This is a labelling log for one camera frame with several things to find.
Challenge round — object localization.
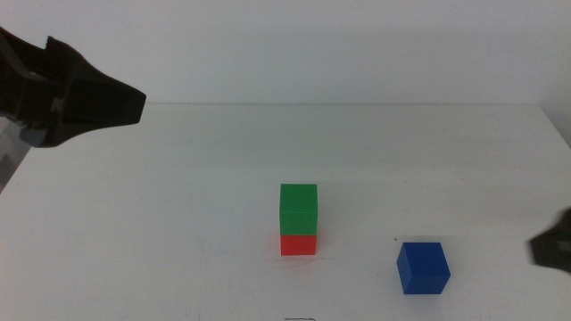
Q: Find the blue cube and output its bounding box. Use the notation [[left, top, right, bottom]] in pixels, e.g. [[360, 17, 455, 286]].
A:
[[396, 242, 451, 296]]

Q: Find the green cube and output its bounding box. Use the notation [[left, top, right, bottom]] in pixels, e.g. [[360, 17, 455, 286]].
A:
[[279, 183, 319, 236]]

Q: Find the red cube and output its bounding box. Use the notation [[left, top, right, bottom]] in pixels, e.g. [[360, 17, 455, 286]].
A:
[[279, 234, 319, 257]]

